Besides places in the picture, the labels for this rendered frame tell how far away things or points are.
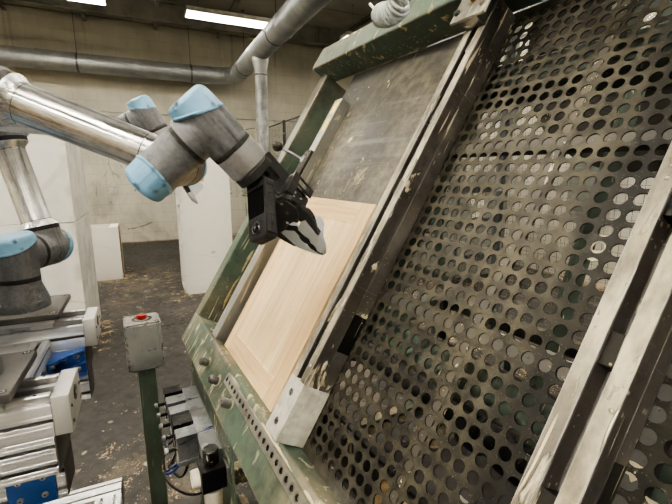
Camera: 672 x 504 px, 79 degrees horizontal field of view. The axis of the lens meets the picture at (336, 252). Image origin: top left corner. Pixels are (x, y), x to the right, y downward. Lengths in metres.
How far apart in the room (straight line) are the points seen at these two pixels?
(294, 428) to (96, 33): 9.26
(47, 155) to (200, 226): 2.02
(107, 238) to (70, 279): 2.66
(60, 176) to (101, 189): 5.89
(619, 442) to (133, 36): 9.64
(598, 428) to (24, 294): 1.44
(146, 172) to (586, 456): 0.68
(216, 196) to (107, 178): 4.63
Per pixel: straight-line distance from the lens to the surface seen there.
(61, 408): 1.08
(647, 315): 0.54
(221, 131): 0.69
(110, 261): 6.32
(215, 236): 5.12
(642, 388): 0.55
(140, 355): 1.63
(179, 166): 0.70
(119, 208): 9.45
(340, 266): 1.01
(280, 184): 0.75
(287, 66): 10.20
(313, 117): 1.76
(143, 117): 1.44
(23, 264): 1.52
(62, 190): 3.58
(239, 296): 1.44
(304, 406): 0.89
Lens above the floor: 1.45
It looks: 11 degrees down
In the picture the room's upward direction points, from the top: straight up
